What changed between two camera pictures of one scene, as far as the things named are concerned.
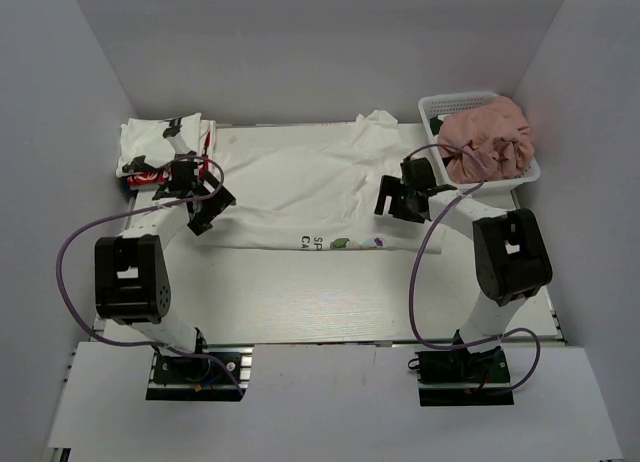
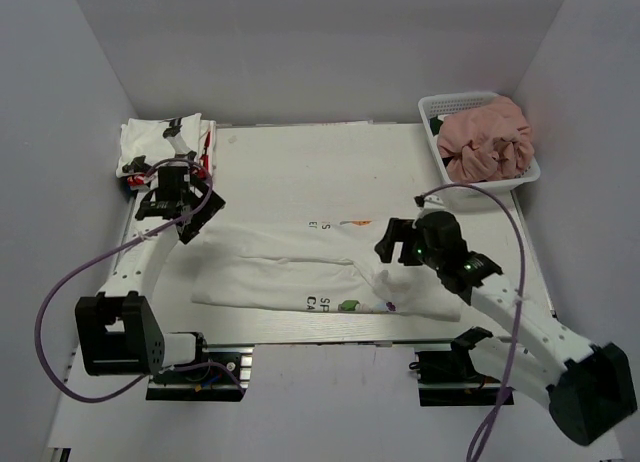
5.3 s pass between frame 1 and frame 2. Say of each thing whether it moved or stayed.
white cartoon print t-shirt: moved
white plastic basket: stayed
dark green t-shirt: stayed
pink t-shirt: stayed
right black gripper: moved
